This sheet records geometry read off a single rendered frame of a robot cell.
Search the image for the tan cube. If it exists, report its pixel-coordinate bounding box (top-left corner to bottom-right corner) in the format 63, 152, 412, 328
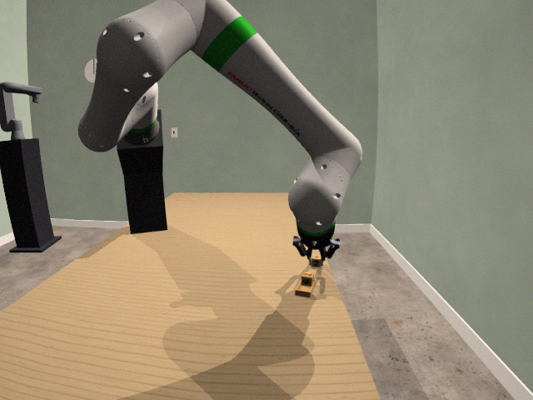
301, 272, 314, 287
311, 255, 321, 268

